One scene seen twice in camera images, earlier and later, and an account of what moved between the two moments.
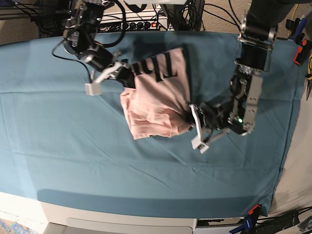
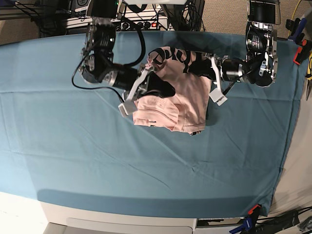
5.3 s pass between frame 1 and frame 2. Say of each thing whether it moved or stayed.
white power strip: stayed
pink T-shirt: moved
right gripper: moved
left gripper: moved
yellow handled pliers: stayed
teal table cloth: stayed
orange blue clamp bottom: stayed
